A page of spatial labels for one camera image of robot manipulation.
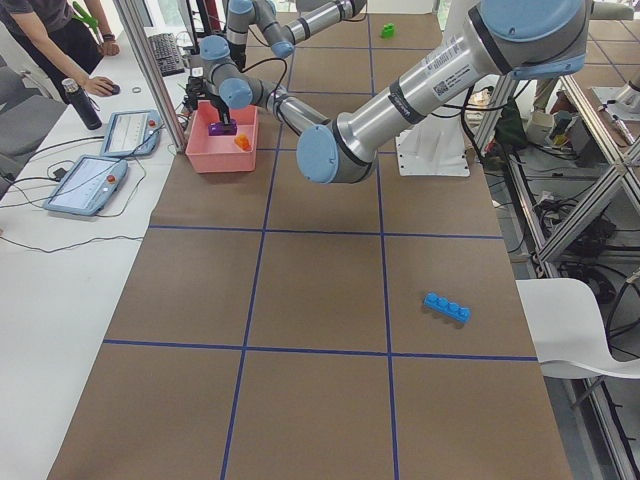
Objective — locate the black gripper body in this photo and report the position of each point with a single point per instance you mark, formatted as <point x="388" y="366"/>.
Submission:
<point x="220" y="108"/>

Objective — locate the person at desk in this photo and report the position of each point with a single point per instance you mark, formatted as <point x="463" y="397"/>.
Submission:
<point x="56" y="40"/>

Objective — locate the person's hand on mouse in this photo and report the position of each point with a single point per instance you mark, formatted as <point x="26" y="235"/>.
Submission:
<point x="100" y="86"/>

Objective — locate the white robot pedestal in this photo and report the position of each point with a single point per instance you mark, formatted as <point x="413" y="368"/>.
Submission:
<point x="435" y="155"/>

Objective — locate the black water bottle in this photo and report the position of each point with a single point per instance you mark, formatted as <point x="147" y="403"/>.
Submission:
<point x="83" y="106"/>

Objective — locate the far teach pendant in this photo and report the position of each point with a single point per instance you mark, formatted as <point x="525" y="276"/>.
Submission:
<point x="131" y="133"/>

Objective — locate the black keyboard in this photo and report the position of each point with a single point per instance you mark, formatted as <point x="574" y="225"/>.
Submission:
<point x="166" y="53"/>

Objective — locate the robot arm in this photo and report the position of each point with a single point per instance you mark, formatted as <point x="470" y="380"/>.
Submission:
<point x="524" y="39"/>
<point x="315" y="16"/>

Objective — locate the pink plastic box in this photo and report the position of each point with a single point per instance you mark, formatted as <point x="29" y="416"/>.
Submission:
<point x="219" y="154"/>

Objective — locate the orange block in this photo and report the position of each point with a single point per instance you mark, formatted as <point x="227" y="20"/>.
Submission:
<point x="242" y="141"/>

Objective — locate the aluminium frame post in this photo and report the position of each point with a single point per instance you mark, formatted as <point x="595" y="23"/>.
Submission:
<point x="143" y="53"/>

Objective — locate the long blue block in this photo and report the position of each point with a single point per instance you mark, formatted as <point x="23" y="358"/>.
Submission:
<point x="447" y="307"/>

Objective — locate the near teach pendant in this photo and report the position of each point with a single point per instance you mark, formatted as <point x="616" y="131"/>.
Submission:
<point x="87" y="186"/>

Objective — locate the purple block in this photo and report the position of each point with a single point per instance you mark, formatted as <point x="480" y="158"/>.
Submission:
<point x="213" y="131"/>

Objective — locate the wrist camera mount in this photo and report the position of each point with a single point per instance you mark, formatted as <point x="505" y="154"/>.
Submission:
<point x="195" y="92"/>

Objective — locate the green block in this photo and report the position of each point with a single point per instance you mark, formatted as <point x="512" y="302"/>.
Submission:
<point x="387" y="31"/>

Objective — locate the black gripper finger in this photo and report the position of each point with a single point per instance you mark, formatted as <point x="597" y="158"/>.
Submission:
<point x="225" y="121"/>

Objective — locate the teach pendant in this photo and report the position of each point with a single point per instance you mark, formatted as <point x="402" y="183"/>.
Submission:
<point x="87" y="186"/>
<point x="131" y="133"/>

